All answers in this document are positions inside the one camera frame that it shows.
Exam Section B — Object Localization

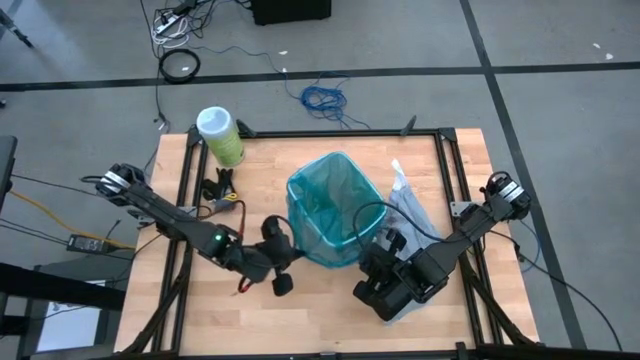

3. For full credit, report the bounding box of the grey pouch with yellow strap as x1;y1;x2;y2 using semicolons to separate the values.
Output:
214;191;241;213

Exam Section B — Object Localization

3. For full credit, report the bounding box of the white power strip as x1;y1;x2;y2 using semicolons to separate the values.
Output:
151;10;192;50

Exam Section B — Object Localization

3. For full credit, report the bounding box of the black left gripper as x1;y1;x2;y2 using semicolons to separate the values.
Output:
238;214;307;298

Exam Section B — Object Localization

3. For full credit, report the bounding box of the long black floor cable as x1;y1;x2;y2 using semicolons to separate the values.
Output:
499;227;625;352

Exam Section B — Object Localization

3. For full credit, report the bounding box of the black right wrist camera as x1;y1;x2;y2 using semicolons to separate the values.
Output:
375;227;408;257

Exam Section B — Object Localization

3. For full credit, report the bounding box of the blue cable coil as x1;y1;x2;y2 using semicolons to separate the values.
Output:
284;72;371;130

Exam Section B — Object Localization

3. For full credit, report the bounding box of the grey plastic bin liner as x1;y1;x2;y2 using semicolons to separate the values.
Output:
383;158;444;326

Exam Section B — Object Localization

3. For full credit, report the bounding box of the white board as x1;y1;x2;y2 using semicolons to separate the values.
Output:
35;278;110;354

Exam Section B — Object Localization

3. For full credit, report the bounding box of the teal plastic trash bag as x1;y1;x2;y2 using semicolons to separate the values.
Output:
285;151;389;270

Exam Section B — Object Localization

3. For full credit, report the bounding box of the green disinfecting wipes canister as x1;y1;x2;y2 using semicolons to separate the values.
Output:
195;105;247;169

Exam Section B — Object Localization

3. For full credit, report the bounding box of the thin blue floor cable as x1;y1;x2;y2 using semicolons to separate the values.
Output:
510;208;544;275

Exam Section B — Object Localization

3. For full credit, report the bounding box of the black tripod leg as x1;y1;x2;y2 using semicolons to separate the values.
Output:
0;6;35;50

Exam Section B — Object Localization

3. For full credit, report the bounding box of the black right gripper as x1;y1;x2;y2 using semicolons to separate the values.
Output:
352;249;417;323

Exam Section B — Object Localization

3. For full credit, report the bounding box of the black metal table frame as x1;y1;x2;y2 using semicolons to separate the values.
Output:
94;114;640;360

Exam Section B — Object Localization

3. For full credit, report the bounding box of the black floor box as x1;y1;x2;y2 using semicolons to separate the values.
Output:
249;0;333;27

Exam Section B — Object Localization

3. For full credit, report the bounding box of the black round ring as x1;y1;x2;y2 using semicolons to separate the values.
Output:
158;47;202;85

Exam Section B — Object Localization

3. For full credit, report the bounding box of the orange cable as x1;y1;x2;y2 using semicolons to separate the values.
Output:
8;188;137;250

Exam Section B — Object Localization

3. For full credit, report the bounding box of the black power adapter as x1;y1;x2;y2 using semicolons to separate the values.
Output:
65;233;120;256

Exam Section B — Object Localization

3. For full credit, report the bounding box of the black clamp tool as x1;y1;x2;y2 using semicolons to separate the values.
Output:
201;166;237;202

